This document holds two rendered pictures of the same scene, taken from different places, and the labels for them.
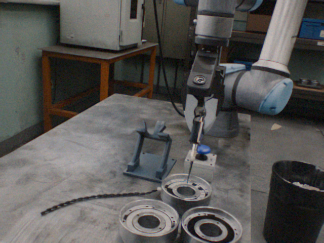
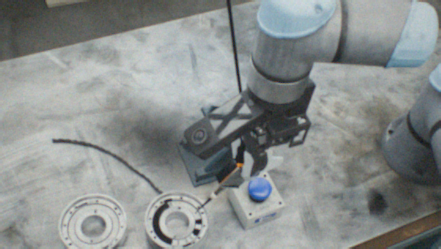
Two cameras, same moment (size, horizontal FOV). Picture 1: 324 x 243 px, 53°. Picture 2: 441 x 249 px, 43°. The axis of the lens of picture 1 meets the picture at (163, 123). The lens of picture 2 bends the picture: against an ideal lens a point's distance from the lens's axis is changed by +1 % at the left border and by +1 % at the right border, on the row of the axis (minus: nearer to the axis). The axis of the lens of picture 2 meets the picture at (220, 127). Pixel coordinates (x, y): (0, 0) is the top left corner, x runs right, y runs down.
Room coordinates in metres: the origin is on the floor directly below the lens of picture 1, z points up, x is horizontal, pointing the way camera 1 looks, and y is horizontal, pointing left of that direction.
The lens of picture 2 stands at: (0.35, -0.37, 1.66)
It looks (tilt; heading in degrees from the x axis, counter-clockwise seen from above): 54 degrees down; 46
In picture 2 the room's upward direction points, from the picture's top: 9 degrees clockwise
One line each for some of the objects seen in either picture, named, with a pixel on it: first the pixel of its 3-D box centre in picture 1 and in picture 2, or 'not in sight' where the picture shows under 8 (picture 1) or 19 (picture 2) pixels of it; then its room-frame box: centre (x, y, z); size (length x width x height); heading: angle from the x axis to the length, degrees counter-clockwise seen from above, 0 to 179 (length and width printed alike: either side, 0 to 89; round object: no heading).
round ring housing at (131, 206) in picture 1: (148, 225); (94, 228); (0.48, 0.01, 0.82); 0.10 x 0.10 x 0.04
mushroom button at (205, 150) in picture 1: (201, 155); (257, 193); (0.72, -0.10, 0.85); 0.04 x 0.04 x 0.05
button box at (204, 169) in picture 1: (200, 164); (258, 199); (0.73, -0.10, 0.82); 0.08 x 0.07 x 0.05; 168
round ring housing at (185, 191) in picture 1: (185, 194); (176, 224); (0.59, -0.06, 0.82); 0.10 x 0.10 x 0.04
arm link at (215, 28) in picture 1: (212, 28); (276, 70); (0.71, -0.08, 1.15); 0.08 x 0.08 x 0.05
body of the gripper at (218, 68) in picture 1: (208, 66); (272, 109); (0.72, -0.09, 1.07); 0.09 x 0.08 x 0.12; 165
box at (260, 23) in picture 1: (264, 16); not in sight; (4.06, -1.05, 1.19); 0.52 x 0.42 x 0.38; 78
